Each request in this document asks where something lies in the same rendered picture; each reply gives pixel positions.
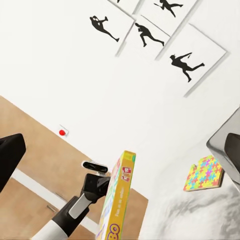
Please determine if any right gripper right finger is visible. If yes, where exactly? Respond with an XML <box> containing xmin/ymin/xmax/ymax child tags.
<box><xmin>224</xmin><ymin>132</ymin><xmax>240</xmax><ymax>173</ymax></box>

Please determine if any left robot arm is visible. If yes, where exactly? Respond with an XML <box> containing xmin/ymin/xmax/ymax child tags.
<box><xmin>30</xmin><ymin>160</ymin><xmax>111</xmax><ymax>240</ymax></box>

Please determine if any jigsaw puzzle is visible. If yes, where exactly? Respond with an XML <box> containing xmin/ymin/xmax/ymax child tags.
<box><xmin>183</xmin><ymin>155</ymin><xmax>224</xmax><ymax>192</ymax></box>

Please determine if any toy box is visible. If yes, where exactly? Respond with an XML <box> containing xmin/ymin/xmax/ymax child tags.
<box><xmin>206</xmin><ymin>107</ymin><xmax>240</xmax><ymax>192</ymax></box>

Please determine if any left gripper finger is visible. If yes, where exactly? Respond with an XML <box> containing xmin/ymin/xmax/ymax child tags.
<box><xmin>97</xmin><ymin>176</ymin><xmax>111</xmax><ymax>193</ymax></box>

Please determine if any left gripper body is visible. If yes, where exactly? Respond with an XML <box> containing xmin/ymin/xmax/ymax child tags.
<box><xmin>82</xmin><ymin>173</ymin><xmax>109</xmax><ymax>200</ymax></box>

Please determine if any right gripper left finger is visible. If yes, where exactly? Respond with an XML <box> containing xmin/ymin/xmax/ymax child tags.
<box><xmin>0</xmin><ymin>133</ymin><xmax>26</xmax><ymax>191</ymax></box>

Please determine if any board game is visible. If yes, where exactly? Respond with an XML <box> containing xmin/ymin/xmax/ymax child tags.
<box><xmin>95</xmin><ymin>150</ymin><xmax>136</xmax><ymax>240</ymax></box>

